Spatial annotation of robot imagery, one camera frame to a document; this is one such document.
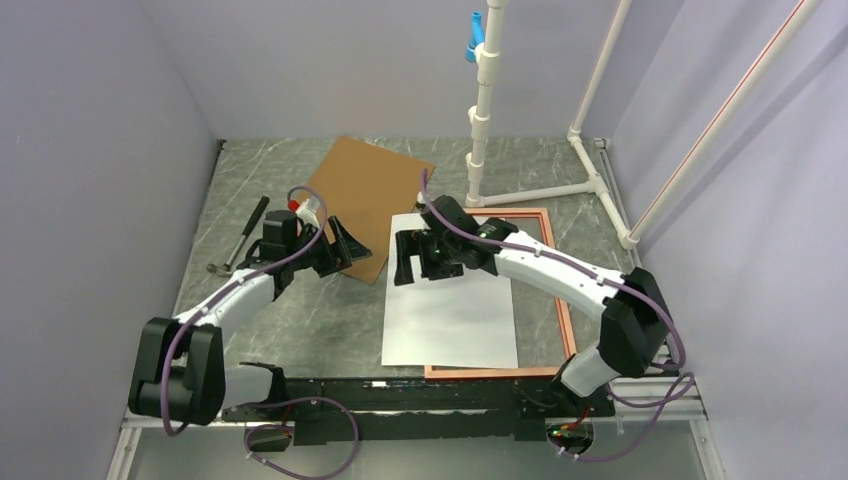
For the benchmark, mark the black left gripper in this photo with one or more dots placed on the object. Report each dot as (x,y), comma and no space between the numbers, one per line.
(338,255)

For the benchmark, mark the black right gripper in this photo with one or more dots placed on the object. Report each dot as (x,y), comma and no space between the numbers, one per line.
(411,243)

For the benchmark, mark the printed photo sheet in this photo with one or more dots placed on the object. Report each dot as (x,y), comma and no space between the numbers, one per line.
(466,321)

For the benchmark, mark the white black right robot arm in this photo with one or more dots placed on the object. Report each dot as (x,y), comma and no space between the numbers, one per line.
(629,308)

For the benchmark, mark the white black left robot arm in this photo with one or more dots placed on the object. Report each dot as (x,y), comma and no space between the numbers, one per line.
(218,318)

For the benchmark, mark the brown cardboard backing board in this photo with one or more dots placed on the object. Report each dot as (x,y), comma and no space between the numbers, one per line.
(365,186)

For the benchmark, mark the white PVC pipe stand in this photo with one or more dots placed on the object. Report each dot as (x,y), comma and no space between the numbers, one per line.
(485,122)

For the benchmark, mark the blue pipe fitting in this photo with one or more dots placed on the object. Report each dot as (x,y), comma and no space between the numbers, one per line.
(476,37)

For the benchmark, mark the white pole with red stripe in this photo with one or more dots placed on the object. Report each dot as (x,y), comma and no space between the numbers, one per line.
(787,31)

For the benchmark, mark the black handled hammer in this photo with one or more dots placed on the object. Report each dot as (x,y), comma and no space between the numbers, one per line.
(225,269)

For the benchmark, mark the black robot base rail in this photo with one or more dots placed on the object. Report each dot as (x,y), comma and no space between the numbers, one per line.
(411,408)

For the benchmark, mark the aluminium extrusion frame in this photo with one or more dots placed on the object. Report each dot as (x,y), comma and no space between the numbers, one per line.
(662,393)

